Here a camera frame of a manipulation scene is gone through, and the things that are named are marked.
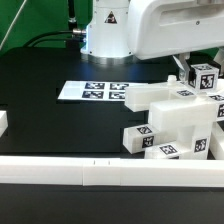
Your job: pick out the white chair back frame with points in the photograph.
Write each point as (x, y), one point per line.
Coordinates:
(155, 98)

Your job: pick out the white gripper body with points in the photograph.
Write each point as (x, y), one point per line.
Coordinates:
(157, 28)

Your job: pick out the black vertical pole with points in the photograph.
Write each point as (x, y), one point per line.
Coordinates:
(71, 11)

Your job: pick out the white left fence bar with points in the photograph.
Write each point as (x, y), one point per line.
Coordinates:
(3, 122)

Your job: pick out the white right fence bar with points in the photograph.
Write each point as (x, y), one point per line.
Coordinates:
(217, 142)

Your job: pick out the white tagged cube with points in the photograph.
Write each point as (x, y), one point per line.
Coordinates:
(203, 77)

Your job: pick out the white front fence bar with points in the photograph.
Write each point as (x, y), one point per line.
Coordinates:
(111, 172)

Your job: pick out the white fence bar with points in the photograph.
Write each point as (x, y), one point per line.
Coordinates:
(111, 172)
(3, 122)
(217, 142)

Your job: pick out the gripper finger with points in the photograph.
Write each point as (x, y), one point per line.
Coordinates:
(182, 63)
(219, 57)

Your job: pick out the white marker base sheet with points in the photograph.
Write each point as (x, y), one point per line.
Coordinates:
(94, 90)

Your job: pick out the white chair seat part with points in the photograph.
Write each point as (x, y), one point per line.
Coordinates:
(196, 136)

